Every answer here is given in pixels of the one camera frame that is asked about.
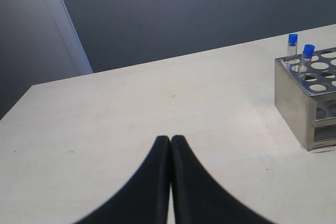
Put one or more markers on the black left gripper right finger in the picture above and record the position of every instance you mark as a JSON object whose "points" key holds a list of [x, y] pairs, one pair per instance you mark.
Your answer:
{"points": [[198, 197]]}

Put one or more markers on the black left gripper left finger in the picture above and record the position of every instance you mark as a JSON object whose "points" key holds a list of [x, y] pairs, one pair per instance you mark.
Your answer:
{"points": [[145, 196]]}

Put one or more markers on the blue capped test tube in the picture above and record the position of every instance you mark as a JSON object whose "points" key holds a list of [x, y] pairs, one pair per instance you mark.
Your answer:
{"points": [[292, 48], [305, 60]]}

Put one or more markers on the stainless steel test tube rack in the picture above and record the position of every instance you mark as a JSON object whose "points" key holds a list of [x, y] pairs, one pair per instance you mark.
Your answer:
{"points": [[308, 104]]}

